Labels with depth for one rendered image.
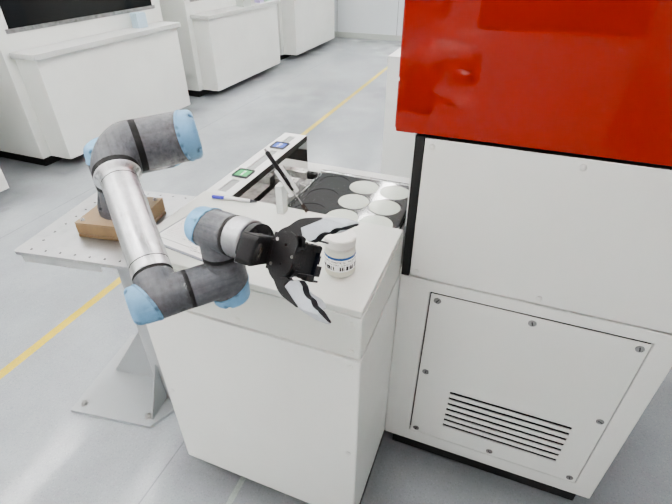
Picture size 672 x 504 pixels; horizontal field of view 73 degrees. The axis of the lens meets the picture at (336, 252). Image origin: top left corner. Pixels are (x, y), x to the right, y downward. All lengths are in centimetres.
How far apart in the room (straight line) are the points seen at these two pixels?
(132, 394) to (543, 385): 159
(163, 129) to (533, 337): 106
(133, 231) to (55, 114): 343
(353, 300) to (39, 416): 162
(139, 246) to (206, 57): 511
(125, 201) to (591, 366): 121
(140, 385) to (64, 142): 266
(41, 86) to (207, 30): 220
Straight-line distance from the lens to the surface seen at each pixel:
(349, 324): 96
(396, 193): 152
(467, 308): 131
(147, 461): 197
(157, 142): 108
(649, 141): 109
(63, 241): 164
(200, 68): 603
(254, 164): 161
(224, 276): 86
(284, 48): 789
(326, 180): 160
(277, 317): 105
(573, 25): 102
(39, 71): 425
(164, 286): 86
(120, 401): 217
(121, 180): 102
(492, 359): 142
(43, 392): 238
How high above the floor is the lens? 159
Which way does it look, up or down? 35 degrees down
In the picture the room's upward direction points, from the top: straight up
